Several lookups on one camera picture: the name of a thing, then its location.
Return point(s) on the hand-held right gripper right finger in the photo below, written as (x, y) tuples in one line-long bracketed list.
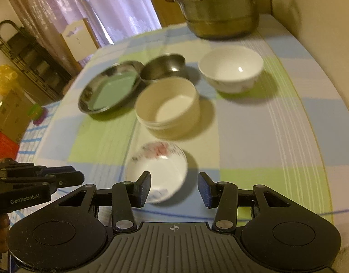
[(205, 189)]

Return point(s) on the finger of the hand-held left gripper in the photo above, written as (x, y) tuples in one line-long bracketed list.
[(35, 169), (66, 179)]

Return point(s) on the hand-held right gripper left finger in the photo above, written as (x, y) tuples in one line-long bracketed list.
[(143, 189)]

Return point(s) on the small white floral dish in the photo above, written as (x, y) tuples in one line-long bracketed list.
[(163, 165)]

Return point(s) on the cream plastic bowl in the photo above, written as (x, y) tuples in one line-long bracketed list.
[(174, 119)]

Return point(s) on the steel plate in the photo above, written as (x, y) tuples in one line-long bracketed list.
[(111, 91)]

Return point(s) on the small steel bowl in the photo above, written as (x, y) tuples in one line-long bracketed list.
[(160, 69)]

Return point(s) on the white ceramic floral bowl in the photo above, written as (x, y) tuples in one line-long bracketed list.
[(231, 68)]

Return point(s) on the white blue-grid cloth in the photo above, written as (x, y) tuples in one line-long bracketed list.
[(35, 136)]

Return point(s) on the orange box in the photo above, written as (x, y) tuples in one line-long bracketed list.
[(3, 146)]

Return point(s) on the green and pink toy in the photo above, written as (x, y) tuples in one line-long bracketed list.
[(37, 113)]

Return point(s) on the cardboard box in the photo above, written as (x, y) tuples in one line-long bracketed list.
[(12, 113)]

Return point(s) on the checked pastel tablecloth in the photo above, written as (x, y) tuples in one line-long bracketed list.
[(248, 125)]

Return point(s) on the yellow plastic bag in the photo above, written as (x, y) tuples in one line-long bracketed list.
[(6, 79)]

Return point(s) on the black metal rack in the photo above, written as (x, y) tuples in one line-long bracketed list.
[(29, 54)]

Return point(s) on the sheer pink curtain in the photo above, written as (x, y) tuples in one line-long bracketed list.
[(86, 2)]

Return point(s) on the steel steamer pot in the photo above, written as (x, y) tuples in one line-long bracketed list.
[(220, 8)]

